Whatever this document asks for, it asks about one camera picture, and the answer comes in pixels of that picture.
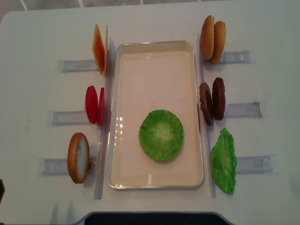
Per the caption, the red tomato slice outer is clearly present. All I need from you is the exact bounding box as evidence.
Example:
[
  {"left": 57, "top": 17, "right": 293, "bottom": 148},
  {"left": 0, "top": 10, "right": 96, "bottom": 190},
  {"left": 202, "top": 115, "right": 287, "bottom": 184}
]
[{"left": 85, "top": 85, "right": 98, "bottom": 124}]

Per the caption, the red tomato slice inner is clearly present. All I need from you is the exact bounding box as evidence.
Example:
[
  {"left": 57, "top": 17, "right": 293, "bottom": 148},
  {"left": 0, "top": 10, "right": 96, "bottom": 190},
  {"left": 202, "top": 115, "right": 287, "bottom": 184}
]
[{"left": 97, "top": 88, "right": 105, "bottom": 126}]

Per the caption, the red tomato slice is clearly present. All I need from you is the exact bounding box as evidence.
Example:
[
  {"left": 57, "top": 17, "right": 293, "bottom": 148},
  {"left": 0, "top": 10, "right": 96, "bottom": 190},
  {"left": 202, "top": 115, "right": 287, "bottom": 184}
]
[
  {"left": 97, "top": 88, "right": 105, "bottom": 126},
  {"left": 85, "top": 85, "right": 98, "bottom": 124}
]

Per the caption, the clear acrylic right rack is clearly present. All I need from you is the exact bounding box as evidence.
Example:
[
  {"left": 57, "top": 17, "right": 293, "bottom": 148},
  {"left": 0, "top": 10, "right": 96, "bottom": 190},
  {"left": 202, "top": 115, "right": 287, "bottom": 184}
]
[{"left": 197, "top": 35, "right": 278, "bottom": 197}]

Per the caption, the dark base at bottom edge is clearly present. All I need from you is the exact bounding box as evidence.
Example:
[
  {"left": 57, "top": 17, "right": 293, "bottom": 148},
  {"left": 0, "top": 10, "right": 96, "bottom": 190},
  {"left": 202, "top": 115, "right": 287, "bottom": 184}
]
[{"left": 84, "top": 213, "right": 228, "bottom": 225}]

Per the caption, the orange cheese slice outer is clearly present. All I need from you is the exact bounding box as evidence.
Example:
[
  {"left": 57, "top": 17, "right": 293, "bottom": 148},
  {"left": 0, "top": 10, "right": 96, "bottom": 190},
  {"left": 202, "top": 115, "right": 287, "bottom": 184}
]
[{"left": 92, "top": 23, "right": 105, "bottom": 75}]

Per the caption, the bread bun slice left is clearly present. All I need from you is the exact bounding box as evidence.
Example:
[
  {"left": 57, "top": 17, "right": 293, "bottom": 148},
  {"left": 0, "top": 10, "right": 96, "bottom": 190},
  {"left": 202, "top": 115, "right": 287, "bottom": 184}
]
[{"left": 67, "top": 133, "right": 90, "bottom": 184}]

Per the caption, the clear acrylic rack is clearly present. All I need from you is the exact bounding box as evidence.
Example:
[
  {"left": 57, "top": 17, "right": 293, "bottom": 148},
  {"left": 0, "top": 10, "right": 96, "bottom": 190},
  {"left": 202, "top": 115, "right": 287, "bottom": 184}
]
[
  {"left": 197, "top": 35, "right": 278, "bottom": 197},
  {"left": 38, "top": 37, "right": 116, "bottom": 200}
]

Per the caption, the green lettuce leaf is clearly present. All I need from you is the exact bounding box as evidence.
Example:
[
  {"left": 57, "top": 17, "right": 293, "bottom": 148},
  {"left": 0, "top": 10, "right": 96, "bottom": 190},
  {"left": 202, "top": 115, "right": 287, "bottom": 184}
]
[
  {"left": 211, "top": 128, "right": 237, "bottom": 195},
  {"left": 138, "top": 109, "right": 183, "bottom": 162}
]

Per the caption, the brown meat patty inner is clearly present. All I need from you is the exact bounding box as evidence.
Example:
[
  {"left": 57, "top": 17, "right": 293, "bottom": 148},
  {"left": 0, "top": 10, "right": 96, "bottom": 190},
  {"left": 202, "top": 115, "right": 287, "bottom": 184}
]
[{"left": 199, "top": 82, "right": 214, "bottom": 126}]

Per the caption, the brown meat patty outer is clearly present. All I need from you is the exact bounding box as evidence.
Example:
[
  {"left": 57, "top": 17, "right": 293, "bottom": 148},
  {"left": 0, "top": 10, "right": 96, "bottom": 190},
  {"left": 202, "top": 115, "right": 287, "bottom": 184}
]
[{"left": 212, "top": 77, "right": 226, "bottom": 120}]

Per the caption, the bun top inner right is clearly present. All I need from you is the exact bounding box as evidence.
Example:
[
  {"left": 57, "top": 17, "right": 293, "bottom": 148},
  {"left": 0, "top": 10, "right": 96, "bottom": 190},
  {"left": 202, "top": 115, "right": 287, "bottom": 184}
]
[{"left": 200, "top": 15, "right": 214, "bottom": 60}]

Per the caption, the white metal tray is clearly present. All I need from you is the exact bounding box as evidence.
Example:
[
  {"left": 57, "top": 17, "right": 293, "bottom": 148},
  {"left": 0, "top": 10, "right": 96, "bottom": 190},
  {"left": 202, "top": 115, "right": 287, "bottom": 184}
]
[{"left": 105, "top": 41, "right": 204, "bottom": 189}]

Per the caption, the brown object at left edge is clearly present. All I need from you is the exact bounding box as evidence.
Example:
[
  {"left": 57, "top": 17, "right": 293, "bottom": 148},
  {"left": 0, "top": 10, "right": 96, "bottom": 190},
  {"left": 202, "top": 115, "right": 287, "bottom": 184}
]
[{"left": 0, "top": 179, "right": 5, "bottom": 202}]

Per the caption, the brown meat patty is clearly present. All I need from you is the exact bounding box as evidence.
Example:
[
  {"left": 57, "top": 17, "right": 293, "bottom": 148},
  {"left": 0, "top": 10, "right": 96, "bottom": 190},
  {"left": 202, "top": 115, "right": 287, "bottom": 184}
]
[
  {"left": 212, "top": 77, "right": 226, "bottom": 120},
  {"left": 199, "top": 82, "right": 214, "bottom": 126}
]

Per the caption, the clear acrylic left rack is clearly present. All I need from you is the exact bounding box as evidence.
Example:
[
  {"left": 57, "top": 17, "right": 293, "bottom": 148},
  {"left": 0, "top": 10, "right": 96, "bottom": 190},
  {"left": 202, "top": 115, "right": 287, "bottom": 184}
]
[{"left": 38, "top": 37, "right": 116, "bottom": 200}]

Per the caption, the bun top outer right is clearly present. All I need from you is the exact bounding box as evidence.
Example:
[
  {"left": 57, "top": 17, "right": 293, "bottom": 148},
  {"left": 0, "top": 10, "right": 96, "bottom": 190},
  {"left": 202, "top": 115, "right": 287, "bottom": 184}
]
[{"left": 210, "top": 21, "right": 226, "bottom": 65}]

